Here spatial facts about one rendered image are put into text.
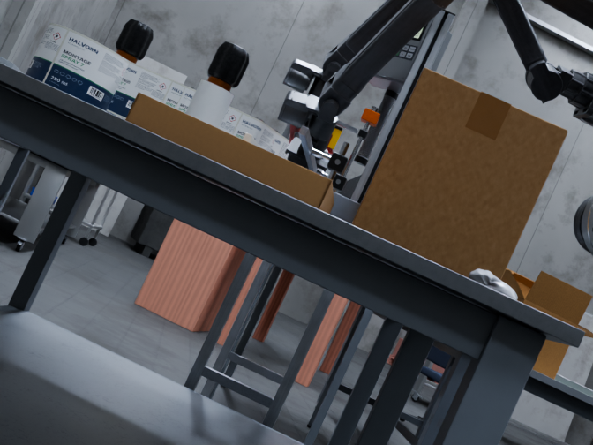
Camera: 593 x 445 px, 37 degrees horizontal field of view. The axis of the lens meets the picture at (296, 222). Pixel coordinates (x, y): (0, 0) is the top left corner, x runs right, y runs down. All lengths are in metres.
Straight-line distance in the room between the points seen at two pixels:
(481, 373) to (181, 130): 0.46
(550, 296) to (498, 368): 2.70
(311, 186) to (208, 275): 5.53
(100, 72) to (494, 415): 1.33
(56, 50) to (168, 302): 4.68
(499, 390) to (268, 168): 0.38
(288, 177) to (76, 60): 1.09
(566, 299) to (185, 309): 3.49
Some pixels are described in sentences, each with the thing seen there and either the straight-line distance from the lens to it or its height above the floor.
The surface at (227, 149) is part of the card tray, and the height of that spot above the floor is 0.85.
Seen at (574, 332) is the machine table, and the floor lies 0.82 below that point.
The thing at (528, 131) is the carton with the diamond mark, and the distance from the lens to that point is 1.42.
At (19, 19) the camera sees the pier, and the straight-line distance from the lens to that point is 8.95.
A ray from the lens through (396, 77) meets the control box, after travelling 2.32.
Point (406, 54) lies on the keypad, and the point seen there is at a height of 1.36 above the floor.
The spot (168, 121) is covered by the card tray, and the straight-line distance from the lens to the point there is 1.11.
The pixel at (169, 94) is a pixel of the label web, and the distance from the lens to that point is 2.42.
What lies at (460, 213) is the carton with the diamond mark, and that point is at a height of 0.94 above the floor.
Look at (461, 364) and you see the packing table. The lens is 3.67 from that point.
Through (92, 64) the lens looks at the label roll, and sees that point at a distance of 2.10.
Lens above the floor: 0.76
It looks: 2 degrees up
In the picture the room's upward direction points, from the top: 25 degrees clockwise
